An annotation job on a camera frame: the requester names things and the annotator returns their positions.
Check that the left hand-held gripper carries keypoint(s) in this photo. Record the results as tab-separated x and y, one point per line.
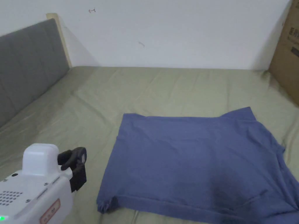
35	193

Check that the bed with pale green sheet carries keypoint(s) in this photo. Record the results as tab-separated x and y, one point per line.
116	93

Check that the grey padded headboard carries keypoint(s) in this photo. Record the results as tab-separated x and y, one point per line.
25	65

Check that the dark blue shirt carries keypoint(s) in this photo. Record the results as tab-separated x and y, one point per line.
186	163

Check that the beige wooden board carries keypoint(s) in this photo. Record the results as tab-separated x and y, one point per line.
61	35

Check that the brown cardboard carton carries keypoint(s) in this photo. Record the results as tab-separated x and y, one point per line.
288	58

